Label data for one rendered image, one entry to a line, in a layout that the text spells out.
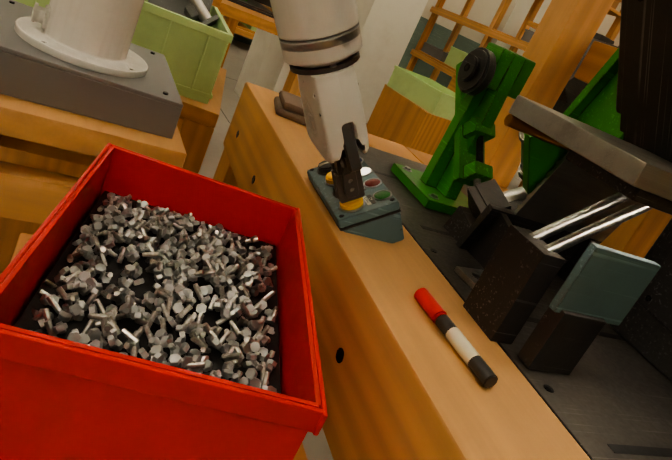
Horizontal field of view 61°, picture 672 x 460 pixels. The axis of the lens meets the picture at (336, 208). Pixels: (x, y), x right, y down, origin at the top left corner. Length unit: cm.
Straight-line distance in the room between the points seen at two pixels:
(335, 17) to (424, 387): 34
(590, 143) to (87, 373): 38
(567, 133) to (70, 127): 62
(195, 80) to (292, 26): 82
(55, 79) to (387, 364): 59
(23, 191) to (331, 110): 50
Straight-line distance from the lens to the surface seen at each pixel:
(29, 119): 85
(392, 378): 52
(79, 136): 85
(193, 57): 136
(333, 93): 58
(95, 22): 91
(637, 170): 45
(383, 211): 69
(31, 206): 93
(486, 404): 52
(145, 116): 89
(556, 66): 144
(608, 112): 74
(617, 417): 65
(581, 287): 59
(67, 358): 36
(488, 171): 94
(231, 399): 36
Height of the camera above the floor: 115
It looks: 20 degrees down
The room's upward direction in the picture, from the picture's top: 25 degrees clockwise
